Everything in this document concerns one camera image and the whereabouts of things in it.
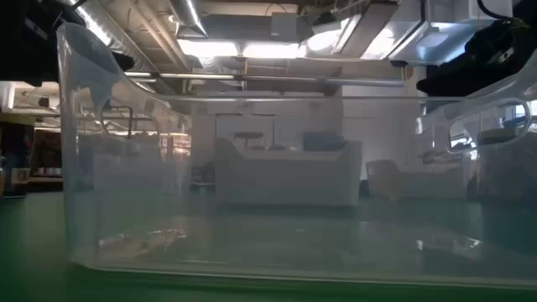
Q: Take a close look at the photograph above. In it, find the red storage shelf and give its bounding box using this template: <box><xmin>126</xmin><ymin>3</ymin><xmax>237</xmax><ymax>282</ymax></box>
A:
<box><xmin>32</xmin><ymin>129</ymin><xmax>63</xmax><ymax>177</ymax></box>

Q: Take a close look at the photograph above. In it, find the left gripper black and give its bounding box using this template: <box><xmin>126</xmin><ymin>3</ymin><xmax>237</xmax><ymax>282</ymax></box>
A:
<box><xmin>62</xmin><ymin>24</ymin><xmax>136</xmax><ymax>110</ymax></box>

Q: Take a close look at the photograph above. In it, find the large clear plastic bin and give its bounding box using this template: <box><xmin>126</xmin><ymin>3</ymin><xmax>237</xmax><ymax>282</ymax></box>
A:
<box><xmin>56</xmin><ymin>20</ymin><xmax>537</xmax><ymax>291</ymax></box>

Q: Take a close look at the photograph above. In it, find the silver round ventilation duct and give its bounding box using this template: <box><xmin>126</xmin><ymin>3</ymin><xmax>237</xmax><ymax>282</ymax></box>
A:
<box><xmin>62</xmin><ymin>0</ymin><xmax>177</xmax><ymax>96</ymax></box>
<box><xmin>169</xmin><ymin>0</ymin><xmax>210</xmax><ymax>39</ymax></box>

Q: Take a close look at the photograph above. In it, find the black aluminium table frame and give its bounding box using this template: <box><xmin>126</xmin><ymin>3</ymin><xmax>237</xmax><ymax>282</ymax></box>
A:
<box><xmin>27</xmin><ymin>180</ymin><xmax>64</xmax><ymax>194</ymax></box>

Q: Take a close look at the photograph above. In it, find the large rectangular air duct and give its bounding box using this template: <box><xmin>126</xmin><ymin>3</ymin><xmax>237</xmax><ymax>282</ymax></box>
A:
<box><xmin>300</xmin><ymin>0</ymin><xmax>515</xmax><ymax>67</ymax></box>

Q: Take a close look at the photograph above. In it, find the dark small background table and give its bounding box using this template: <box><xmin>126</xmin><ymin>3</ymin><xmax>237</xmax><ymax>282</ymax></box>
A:
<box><xmin>232</xmin><ymin>131</ymin><xmax>266</xmax><ymax>150</ymax></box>

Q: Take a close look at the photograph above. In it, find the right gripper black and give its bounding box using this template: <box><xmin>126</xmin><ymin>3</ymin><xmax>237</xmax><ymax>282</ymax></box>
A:
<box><xmin>416</xmin><ymin>18</ymin><xmax>532</xmax><ymax>97</ymax></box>

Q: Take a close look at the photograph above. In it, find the white cutting board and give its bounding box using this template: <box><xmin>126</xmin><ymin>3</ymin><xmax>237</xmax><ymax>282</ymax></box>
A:
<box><xmin>213</xmin><ymin>136</ymin><xmax>364</xmax><ymax>207</ymax></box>

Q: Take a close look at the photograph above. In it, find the fluorescent ceiling light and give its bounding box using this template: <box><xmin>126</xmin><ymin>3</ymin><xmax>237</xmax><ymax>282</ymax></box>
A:
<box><xmin>177</xmin><ymin>39</ymin><xmax>301</xmax><ymax>60</ymax></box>

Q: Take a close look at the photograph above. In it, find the horizontal metal ceiling pipe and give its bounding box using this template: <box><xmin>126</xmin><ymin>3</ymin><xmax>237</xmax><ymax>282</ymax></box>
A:
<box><xmin>124</xmin><ymin>70</ymin><xmax>406</xmax><ymax>89</ymax></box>

